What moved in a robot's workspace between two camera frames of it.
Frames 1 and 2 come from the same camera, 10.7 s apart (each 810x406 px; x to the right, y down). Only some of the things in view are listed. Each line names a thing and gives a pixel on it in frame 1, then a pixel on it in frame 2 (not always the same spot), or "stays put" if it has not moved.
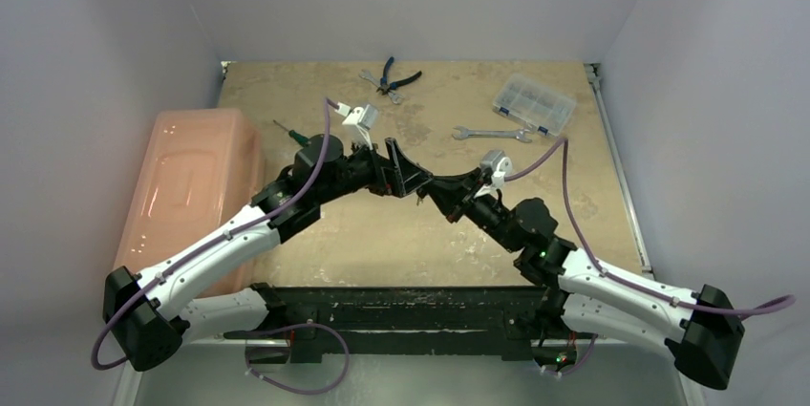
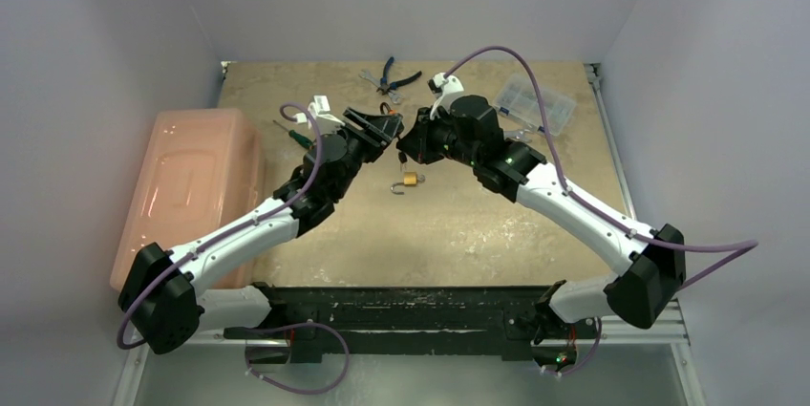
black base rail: x=314 y=317 stays put
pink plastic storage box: x=199 y=168 stays put
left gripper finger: x=408 y=176 -> x=379 y=130
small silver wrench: x=395 y=97 stays put
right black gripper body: x=467 y=195 -> x=423 y=139
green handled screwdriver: x=293 y=134 stays put
